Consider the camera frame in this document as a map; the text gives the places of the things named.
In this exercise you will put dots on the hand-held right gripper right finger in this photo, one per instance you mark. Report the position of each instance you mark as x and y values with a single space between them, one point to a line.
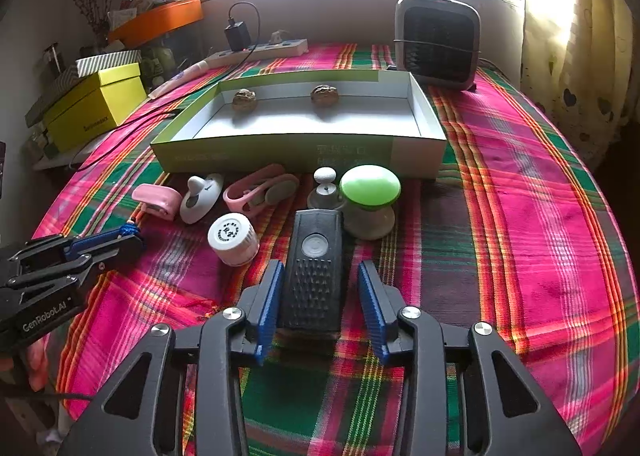
372 316

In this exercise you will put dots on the small blue and orange toy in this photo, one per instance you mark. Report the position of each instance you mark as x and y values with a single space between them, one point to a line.
132 228

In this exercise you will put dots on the white power strip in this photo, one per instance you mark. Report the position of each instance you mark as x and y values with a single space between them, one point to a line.
265 50

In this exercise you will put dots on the grey space heater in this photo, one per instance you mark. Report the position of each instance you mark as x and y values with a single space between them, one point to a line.
435 41

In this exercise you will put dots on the small white jar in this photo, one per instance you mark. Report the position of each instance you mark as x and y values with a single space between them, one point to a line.
232 238

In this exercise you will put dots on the grey disc with white knob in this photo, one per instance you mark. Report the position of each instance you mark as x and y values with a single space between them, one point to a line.
325 196

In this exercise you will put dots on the cream heart-print curtain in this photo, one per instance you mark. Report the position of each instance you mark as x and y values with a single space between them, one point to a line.
565 46

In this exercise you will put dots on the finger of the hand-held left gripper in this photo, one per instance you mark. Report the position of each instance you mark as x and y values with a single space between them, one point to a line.
120 248
92 242

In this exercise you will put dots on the green-topped white mushroom massager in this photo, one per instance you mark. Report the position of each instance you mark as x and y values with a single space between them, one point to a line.
370 186

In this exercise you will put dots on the pink and green plaid blanket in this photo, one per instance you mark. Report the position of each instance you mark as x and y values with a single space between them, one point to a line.
525 236

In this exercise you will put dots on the black charger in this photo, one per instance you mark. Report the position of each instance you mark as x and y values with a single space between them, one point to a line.
236 36

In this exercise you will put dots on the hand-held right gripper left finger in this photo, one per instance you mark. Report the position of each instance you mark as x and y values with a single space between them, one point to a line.
267 316

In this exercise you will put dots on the large brown walnut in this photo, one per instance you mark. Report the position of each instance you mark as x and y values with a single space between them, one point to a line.
245 100

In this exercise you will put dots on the white and grey whale-shaped gadget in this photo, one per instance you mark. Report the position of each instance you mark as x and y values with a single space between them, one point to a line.
197 201

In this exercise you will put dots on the green and white cardboard box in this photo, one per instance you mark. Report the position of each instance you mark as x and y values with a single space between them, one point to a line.
310 121

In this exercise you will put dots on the orange shelf tray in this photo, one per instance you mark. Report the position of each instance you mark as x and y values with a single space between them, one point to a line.
160 19

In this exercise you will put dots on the pink clip with grey pad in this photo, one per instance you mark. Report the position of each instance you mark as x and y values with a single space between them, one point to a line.
277 190

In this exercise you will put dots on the small brown walnut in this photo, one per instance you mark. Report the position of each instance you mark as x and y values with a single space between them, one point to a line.
325 95

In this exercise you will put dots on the pink stapler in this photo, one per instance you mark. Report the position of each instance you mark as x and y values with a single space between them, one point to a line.
155 196

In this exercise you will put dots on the black bike light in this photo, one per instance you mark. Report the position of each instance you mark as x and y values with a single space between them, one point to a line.
312 281

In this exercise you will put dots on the white tube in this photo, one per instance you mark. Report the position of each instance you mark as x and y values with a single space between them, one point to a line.
175 80

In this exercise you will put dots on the striped box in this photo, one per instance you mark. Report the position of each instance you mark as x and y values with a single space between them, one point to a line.
107 62

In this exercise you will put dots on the yellow box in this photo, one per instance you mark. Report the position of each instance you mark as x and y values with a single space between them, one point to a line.
95 106

